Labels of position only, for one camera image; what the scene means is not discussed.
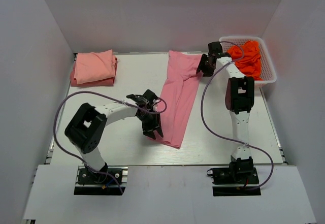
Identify orange t shirt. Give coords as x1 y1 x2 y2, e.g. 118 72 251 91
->
227 41 262 81

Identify pink t shirt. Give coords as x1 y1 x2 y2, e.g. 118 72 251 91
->
156 51 202 149

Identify white plastic basket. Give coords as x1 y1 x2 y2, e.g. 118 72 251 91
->
219 36 277 87

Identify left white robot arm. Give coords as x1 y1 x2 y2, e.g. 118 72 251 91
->
64 89 167 173

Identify folded salmon t shirt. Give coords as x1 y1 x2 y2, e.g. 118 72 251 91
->
70 50 117 87

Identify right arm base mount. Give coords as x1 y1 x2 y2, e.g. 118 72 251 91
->
206 157 261 197

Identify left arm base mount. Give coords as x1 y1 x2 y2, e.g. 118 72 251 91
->
74 166 128 196

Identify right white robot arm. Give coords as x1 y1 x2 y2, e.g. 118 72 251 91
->
197 42 254 162

